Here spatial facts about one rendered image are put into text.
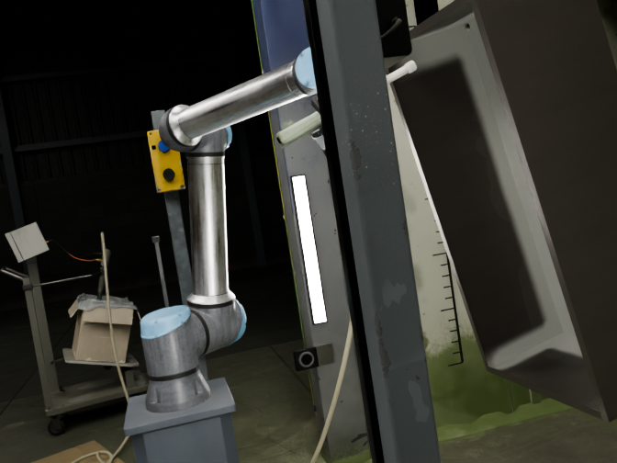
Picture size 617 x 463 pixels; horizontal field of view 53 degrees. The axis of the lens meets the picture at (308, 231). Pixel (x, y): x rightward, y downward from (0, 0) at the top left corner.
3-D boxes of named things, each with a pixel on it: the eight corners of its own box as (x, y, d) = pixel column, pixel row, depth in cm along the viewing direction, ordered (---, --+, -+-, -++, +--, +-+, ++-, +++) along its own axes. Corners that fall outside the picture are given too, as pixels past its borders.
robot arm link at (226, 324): (177, 351, 197) (165, 111, 184) (217, 336, 211) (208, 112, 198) (210, 362, 188) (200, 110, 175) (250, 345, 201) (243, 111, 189)
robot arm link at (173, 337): (136, 375, 183) (126, 316, 182) (181, 357, 196) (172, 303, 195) (169, 378, 174) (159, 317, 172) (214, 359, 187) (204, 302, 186)
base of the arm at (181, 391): (145, 418, 173) (140, 383, 173) (146, 399, 192) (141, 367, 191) (213, 402, 178) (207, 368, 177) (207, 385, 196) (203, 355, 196)
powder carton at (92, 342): (61, 346, 412) (70, 287, 415) (127, 351, 429) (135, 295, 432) (63, 361, 363) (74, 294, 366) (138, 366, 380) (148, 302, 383)
